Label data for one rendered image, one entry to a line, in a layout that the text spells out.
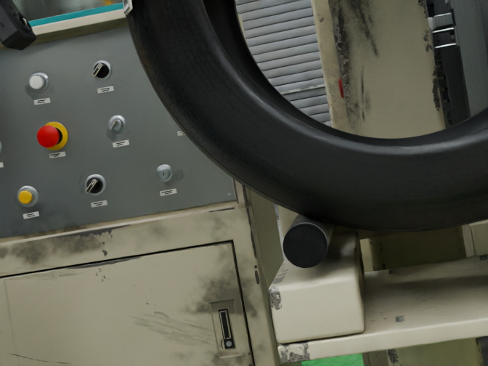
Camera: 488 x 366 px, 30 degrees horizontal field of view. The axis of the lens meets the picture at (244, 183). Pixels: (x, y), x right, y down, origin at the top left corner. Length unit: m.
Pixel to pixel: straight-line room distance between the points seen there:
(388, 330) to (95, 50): 0.92
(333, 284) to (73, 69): 0.89
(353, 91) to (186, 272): 0.50
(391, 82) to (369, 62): 0.04
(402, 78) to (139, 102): 0.56
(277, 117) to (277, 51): 9.70
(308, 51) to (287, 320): 9.61
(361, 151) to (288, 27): 9.69
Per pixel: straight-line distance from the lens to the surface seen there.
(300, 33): 10.51
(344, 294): 0.91
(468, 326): 0.92
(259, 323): 1.60
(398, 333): 0.92
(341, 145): 0.87
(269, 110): 0.87
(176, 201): 1.63
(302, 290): 0.91
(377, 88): 1.26
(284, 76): 10.55
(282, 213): 1.25
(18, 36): 1.04
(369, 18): 1.27
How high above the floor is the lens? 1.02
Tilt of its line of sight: 3 degrees down
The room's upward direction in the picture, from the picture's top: 10 degrees counter-clockwise
